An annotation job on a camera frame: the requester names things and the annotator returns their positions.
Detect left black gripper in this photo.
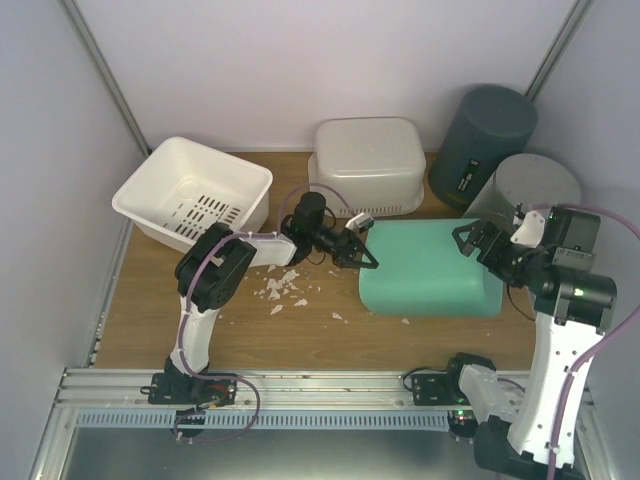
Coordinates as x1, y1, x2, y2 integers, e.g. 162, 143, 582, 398
311, 226, 380, 273

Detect green plastic bin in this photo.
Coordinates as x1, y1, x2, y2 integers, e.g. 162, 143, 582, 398
359, 219, 503, 317

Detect silver wire mesh bin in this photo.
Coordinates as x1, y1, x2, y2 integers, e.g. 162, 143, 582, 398
463, 153, 582, 229

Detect translucent white wash basin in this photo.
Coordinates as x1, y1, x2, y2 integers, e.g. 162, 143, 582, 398
308, 117, 427, 218

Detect dark grey round bin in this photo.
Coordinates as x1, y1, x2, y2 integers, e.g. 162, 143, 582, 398
428, 85, 539, 211

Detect white rectangular tub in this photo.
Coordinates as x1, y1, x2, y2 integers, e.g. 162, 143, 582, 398
112, 137, 273, 253

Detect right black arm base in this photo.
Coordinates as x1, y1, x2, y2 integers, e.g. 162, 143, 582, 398
400, 369, 469, 408

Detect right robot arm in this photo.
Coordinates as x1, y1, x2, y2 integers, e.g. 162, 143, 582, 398
442, 206, 617, 479

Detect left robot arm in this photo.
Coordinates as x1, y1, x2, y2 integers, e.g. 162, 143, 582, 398
164, 192, 378, 404

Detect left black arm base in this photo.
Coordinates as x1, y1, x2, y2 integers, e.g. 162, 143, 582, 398
140, 371, 238, 407

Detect white debris pile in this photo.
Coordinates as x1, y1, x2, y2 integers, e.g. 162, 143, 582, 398
252, 265, 314, 316

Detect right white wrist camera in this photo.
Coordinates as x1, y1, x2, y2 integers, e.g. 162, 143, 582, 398
510, 210, 546, 248

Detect right aluminium frame post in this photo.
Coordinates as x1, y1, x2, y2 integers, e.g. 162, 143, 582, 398
524, 0, 595, 103

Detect aluminium frame post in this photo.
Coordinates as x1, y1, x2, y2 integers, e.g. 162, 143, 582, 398
59, 0, 152, 158
524, 0, 595, 103

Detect aluminium front rail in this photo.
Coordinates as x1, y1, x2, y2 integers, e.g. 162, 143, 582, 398
54, 367, 596, 409

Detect grey slotted cable duct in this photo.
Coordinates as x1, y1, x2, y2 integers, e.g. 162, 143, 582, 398
76, 408, 449, 432

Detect left aluminium frame post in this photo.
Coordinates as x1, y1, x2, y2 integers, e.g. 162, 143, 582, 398
59, 0, 152, 158

